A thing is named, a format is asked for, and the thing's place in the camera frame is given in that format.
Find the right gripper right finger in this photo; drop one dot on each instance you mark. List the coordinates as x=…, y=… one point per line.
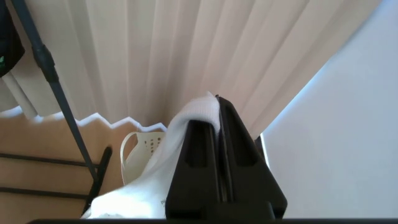
x=255, y=183

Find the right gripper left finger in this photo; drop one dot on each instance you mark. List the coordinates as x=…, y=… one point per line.
x=189, y=186

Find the white printed tank top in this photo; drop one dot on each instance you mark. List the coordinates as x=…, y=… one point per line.
x=149, y=193

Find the black shorts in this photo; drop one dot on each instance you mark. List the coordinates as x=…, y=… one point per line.
x=7, y=46

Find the white laundry basket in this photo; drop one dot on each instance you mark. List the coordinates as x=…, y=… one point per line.
x=140, y=155

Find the black clothes rack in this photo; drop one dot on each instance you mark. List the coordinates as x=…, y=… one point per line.
x=46, y=68

